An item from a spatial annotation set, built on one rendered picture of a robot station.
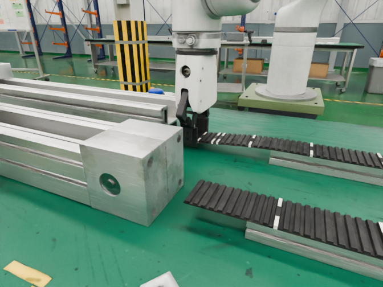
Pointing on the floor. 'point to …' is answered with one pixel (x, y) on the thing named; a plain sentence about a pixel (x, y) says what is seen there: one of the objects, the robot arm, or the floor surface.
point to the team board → (19, 26)
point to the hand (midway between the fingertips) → (195, 131)
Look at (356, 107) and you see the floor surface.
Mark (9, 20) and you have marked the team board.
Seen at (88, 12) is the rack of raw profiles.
